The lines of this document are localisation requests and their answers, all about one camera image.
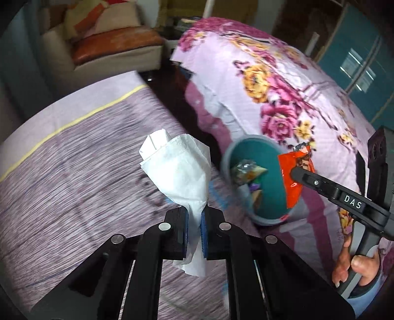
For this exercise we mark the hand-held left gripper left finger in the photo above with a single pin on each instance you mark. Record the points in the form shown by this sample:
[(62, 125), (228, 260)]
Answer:
[(184, 235)]

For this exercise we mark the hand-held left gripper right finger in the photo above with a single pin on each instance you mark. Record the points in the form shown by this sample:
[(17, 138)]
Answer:
[(203, 238)]

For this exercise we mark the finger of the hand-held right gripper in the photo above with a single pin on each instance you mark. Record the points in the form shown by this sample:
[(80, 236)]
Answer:
[(307, 178)]

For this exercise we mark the orange snack wrapper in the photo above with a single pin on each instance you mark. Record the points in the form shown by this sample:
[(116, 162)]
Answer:
[(292, 192)]

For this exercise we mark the teal plastic bin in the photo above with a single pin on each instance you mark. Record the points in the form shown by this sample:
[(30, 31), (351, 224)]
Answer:
[(272, 187)]

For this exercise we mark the purple candy wrapper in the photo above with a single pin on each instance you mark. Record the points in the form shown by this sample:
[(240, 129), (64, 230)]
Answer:
[(255, 186)]

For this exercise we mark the white paper tissue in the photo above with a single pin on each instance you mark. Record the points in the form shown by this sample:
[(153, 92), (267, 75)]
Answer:
[(178, 166)]

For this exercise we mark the person's right forearm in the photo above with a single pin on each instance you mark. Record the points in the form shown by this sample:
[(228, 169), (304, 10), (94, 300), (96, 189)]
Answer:
[(374, 294)]

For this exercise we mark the person's right hand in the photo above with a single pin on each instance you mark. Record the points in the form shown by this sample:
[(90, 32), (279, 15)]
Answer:
[(366, 266)]

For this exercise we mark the beige wrapper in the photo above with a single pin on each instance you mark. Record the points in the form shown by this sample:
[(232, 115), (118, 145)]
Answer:
[(257, 200)]

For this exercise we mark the shiny silver yellow wrapper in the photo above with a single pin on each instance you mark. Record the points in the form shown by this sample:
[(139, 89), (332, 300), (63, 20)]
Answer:
[(243, 172)]

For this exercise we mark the pink floral blanket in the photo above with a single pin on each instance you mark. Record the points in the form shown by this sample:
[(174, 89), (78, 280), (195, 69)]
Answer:
[(246, 101)]

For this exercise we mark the grey printed tablecloth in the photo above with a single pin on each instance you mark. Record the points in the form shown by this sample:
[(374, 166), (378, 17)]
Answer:
[(77, 169)]

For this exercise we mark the white paper roll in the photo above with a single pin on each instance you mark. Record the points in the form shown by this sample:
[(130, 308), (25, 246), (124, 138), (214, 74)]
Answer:
[(312, 44)]

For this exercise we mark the teal cabinet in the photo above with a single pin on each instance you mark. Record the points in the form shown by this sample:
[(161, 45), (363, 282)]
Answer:
[(347, 40)]

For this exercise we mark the white sofa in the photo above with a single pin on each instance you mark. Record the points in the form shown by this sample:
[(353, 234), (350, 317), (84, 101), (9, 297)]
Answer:
[(101, 66)]

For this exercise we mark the white pole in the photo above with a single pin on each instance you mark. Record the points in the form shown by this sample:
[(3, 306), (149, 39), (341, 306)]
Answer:
[(210, 7)]

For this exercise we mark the orange leather seat cushion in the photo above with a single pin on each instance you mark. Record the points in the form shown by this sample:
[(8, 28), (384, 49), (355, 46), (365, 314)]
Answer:
[(117, 44)]

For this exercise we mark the cream cushion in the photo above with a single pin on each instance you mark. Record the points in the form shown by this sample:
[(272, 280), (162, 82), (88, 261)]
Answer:
[(123, 20)]

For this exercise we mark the yellow orange patterned cushion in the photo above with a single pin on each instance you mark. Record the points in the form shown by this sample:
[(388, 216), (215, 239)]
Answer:
[(80, 21)]

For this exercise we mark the red cushion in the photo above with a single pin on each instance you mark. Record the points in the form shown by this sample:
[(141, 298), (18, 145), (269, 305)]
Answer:
[(117, 1)]

